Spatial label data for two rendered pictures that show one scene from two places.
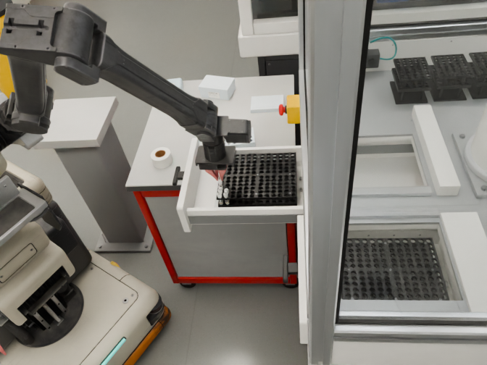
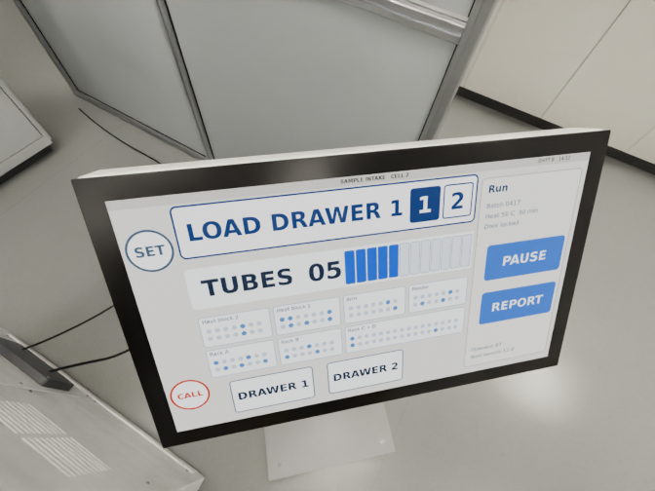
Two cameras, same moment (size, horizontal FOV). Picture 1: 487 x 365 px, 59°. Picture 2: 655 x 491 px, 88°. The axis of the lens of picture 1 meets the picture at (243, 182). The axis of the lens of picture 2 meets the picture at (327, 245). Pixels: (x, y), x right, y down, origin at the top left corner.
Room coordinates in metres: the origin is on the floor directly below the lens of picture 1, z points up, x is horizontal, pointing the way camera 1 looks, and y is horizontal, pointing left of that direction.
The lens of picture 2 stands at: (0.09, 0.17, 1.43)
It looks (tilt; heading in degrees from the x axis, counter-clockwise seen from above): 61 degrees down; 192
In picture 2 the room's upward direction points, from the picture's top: 8 degrees clockwise
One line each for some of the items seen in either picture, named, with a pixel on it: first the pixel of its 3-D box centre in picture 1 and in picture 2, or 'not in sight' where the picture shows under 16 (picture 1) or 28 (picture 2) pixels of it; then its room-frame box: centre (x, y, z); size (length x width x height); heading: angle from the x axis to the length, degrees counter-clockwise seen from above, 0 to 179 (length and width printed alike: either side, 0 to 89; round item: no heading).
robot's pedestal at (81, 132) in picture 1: (106, 181); not in sight; (1.49, 0.65, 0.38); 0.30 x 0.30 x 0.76; 79
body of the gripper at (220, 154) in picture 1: (214, 148); not in sight; (0.85, 0.06, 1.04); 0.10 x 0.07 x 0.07; 78
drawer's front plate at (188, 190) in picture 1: (191, 182); not in sight; (0.90, 0.15, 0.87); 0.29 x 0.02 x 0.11; 169
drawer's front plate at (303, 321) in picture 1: (302, 275); not in sight; (0.54, -0.10, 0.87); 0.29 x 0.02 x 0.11; 169
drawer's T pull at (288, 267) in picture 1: (290, 268); not in sight; (0.54, -0.08, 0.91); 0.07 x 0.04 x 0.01; 169
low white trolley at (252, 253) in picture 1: (231, 190); not in sight; (1.30, 0.06, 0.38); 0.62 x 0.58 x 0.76; 169
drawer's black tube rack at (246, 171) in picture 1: (258, 182); not in sight; (0.87, -0.04, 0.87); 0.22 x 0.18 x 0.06; 79
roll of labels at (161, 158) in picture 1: (161, 157); not in sight; (1.14, 0.27, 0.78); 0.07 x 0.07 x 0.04
